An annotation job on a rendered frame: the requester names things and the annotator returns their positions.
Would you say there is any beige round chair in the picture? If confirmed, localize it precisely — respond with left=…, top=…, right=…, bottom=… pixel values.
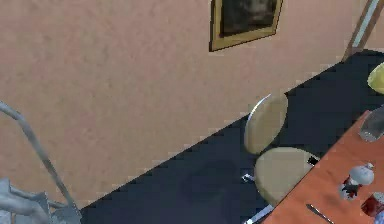
left=241, top=93, right=322, bottom=224

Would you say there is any silver table knife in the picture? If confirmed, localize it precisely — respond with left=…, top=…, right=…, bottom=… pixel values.
left=305, top=203, right=336, bottom=224

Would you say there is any red white cup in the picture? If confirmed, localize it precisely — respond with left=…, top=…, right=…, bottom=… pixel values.
left=361, top=191, right=384, bottom=224

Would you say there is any orange wooden dining table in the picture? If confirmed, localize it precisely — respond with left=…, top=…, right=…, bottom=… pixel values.
left=261, top=109, right=384, bottom=224

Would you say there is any gold framed dark picture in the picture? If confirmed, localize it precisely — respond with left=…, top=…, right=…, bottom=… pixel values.
left=208, top=0, right=285, bottom=53

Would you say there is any yellow round chair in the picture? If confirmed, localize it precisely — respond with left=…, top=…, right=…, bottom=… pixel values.
left=367, top=62, right=384, bottom=96

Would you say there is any brown framed window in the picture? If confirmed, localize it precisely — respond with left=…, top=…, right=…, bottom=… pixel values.
left=342, top=0, right=384, bottom=62

